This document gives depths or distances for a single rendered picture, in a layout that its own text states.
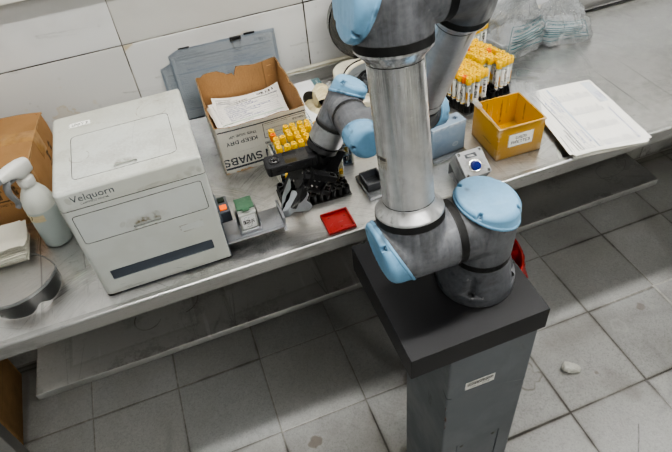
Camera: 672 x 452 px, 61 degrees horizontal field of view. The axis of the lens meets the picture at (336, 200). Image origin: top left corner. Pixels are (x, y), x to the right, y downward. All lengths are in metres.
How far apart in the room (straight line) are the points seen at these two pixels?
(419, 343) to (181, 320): 1.14
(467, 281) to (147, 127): 0.71
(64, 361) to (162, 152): 1.10
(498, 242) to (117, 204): 0.71
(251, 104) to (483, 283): 0.90
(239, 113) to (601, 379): 1.49
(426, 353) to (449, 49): 0.52
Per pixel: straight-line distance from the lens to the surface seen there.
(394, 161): 0.86
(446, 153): 1.53
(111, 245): 1.25
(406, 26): 0.77
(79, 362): 2.09
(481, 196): 0.99
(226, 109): 1.69
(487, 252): 1.02
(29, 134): 1.62
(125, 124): 1.29
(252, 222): 1.30
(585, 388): 2.19
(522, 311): 1.14
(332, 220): 1.37
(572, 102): 1.76
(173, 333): 2.03
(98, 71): 1.75
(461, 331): 1.10
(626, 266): 2.57
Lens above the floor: 1.84
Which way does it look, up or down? 43 degrees down
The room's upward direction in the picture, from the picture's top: 6 degrees counter-clockwise
